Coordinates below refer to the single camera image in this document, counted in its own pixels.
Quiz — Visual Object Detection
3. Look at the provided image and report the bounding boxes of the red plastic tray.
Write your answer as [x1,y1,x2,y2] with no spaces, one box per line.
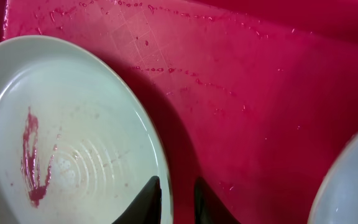
[0,0,358,223]

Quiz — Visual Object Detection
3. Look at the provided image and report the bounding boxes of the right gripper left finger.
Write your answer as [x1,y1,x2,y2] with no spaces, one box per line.
[112,176,162,224]

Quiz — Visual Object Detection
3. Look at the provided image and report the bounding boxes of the white plate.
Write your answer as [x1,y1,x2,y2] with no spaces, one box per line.
[308,134,358,224]

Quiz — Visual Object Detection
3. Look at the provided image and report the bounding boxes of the pale green plate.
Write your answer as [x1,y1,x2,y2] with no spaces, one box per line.
[0,35,173,223]

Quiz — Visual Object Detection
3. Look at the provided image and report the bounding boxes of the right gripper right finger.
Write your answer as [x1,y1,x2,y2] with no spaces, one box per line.
[194,177,240,224]

